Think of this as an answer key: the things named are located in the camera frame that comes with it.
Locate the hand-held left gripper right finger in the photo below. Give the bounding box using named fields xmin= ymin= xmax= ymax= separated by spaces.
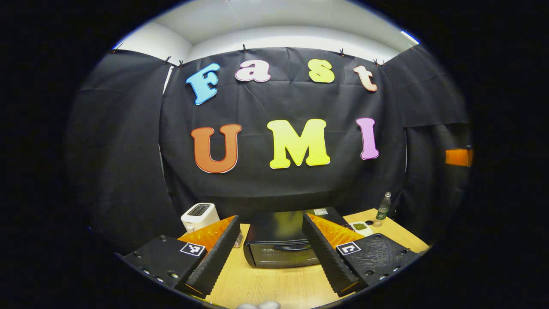
xmin=302 ymin=213 xmax=423 ymax=297

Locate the black backdrop cloth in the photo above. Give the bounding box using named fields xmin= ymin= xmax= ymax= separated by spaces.
xmin=64 ymin=43 xmax=474 ymax=256

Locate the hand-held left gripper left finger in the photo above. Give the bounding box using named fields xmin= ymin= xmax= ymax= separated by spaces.
xmin=115 ymin=215 xmax=241 ymax=298

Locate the black electric oven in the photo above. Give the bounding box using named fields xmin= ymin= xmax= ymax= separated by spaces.
xmin=243 ymin=207 xmax=357 ymax=269

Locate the clear plastic water bottle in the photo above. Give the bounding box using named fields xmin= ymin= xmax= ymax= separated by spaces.
xmin=374 ymin=192 xmax=392 ymax=227

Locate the white toaster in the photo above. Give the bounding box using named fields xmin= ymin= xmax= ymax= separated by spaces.
xmin=181 ymin=203 xmax=220 ymax=233

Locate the white divided plate with grains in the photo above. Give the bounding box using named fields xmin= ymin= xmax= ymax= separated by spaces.
xmin=350 ymin=221 xmax=374 ymax=237

